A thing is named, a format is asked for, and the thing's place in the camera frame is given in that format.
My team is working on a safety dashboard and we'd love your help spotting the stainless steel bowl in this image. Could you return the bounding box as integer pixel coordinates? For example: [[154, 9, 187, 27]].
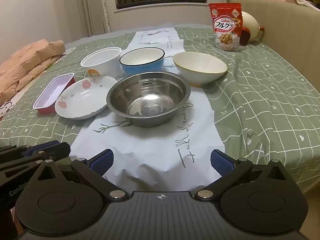
[[106, 71, 192, 128]]

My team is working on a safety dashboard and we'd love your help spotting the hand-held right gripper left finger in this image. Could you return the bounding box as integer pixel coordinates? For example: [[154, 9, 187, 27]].
[[32, 149, 128, 202]]

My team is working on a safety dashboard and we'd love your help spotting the white printed table runner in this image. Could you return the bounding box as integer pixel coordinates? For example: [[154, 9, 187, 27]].
[[71, 26, 225, 181]]

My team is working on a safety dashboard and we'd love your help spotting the white ceramic bowl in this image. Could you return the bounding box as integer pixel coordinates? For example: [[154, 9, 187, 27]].
[[172, 52, 228, 87]]

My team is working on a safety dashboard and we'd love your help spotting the red rectangular tray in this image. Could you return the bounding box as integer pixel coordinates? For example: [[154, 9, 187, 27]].
[[33, 72, 76, 115]]

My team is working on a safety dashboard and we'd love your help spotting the peach quilt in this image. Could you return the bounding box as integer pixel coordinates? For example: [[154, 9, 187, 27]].
[[0, 39, 65, 105]]

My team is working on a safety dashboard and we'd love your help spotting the cream egg-shaped plush toy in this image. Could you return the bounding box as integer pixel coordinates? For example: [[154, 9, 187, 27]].
[[240, 10, 266, 46]]

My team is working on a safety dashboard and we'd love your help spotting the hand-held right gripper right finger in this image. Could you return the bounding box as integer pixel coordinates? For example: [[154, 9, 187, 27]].
[[194, 149, 294, 202]]

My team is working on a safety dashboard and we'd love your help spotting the white plastic tub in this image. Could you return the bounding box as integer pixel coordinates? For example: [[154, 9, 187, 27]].
[[80, 47, 122, 78]]

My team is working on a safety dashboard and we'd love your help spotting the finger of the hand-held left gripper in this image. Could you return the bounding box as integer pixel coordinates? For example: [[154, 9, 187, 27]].
[[0, 157, 53, 181], [0, 142, 71, 160]]

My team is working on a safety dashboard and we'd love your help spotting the white floral plate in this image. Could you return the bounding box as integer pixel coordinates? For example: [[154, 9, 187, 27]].
[[54, 75, 118, 120]]

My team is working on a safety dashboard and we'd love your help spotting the white curtain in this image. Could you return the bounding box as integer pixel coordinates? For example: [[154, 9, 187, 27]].
[[47, 0, 113, 38]]

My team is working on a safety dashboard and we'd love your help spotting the blue enamel bowl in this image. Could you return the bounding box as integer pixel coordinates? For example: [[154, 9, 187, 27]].
[[119, 47, 165, 76]]

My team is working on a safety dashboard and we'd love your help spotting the green checked bedsheet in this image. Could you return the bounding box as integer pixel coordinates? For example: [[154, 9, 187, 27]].
[[0, 26, 320, 198]]

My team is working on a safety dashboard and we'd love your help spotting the red cereal bag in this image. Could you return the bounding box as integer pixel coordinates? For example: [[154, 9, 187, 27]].
[[209, 3, 243, 53]]

